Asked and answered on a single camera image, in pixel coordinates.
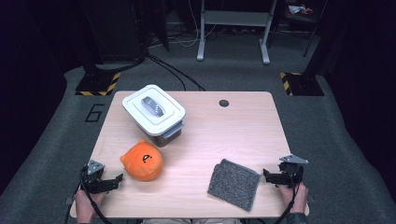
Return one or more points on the black yellow striped base plate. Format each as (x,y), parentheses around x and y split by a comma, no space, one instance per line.
(93,84)
(303,85)

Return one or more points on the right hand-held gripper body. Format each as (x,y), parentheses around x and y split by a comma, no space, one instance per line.
(291,174)

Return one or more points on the grey tape piece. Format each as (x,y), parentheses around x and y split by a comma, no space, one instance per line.
(69,200)
(310,198)

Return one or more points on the person's left hand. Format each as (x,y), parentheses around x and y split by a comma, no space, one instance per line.
(85,205)

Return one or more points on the person's right hand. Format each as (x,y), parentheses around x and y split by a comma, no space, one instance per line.
(297,200)

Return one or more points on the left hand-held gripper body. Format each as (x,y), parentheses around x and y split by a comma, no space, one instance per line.
(93,182)

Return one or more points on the orange plush toy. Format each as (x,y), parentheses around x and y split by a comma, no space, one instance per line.
(141,161)

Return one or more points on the white and red small object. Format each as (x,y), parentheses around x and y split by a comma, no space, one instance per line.
(297,9)

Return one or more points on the white metal stand frame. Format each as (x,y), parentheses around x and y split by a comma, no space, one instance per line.
(236,18)

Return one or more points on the clear brown storage box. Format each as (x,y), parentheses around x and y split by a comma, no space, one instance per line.
(165,141)

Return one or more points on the dark cabinet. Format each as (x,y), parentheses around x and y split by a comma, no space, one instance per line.
(118,31)

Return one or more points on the grey fuzzy towel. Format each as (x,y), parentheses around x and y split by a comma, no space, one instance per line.
(233,185)

